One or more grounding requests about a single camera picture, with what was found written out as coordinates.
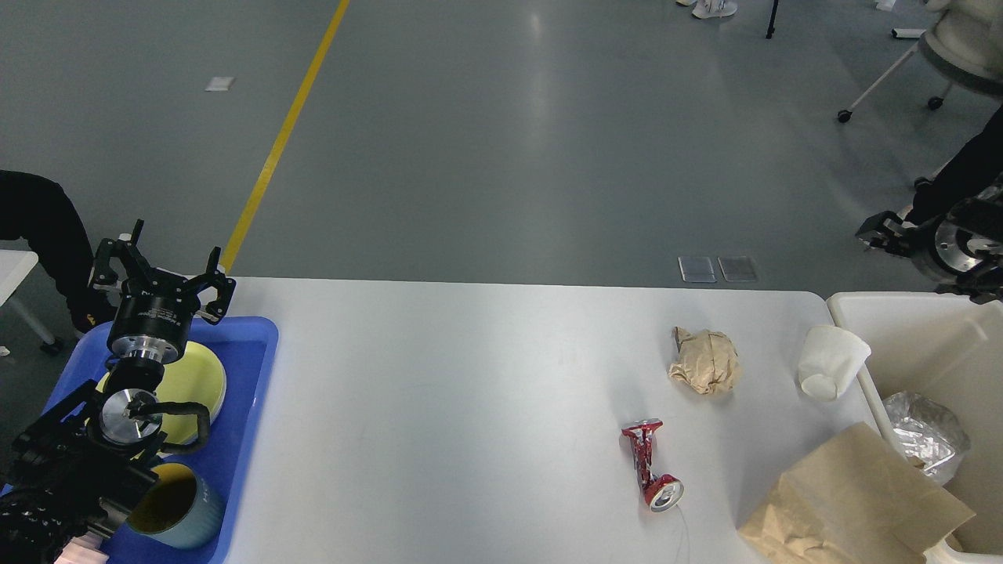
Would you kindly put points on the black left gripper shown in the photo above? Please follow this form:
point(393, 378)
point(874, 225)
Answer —
point(153, 320)

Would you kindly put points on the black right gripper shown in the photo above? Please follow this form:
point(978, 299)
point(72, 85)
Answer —
point(962, 262)

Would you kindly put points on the yellow plastic plate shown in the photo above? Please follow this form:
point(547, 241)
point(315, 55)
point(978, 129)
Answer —
point(118, 424)

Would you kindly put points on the small foil piece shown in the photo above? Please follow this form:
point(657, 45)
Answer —
point(930, 434)

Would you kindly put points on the grey-blue mug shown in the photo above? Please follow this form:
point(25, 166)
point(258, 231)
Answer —
point(181, 510)

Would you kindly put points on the brown paper ball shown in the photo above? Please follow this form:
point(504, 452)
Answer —
point(707, 362)

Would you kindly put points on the pink mug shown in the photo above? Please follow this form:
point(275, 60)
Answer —
point(82, 550)

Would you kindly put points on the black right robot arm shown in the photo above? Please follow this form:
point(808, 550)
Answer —
point(983, 211)

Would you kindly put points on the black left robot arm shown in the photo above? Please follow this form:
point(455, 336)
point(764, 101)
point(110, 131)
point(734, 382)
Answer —
point(85, 464)

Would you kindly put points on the white plastic bin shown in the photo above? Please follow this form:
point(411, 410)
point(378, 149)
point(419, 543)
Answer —
point(949, 350)

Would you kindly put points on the blue plastic tray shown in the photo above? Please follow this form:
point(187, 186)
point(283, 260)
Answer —
point(246, 345)

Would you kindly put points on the person with white sneakers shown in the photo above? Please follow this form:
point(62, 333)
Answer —
point(973, 168)

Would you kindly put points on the white crumpled napkin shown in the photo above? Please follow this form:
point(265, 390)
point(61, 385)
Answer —
point(830, 359)

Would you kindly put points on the white side table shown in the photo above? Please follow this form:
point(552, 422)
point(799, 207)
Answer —
point(15, 266)

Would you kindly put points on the person in black clothes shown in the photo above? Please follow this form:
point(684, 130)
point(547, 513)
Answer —
point(37, 210)

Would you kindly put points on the right floor outlet plate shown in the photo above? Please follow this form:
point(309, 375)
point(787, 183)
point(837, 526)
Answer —
point(738, 269)

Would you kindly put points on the floor outlet plate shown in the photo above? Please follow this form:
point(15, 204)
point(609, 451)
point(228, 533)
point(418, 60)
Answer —
point(738, 269)
point(697, 269)

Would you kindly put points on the white rolling chair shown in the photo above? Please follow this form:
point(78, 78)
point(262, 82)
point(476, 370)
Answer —
point(963, 46)

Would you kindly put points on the left floor outlet plate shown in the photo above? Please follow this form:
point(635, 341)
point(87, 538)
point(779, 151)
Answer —
point(697, 269)

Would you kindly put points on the flat brown paper bag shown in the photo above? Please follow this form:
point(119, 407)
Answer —
point(853, 500)

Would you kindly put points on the black stand leg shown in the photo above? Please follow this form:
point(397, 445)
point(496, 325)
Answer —
point(770, 30)

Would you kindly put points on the person in white trousers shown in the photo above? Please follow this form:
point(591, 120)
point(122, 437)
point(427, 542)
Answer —
point(710, 9)

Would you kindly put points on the crushed red soda can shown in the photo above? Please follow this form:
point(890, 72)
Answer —
point(660, 492)

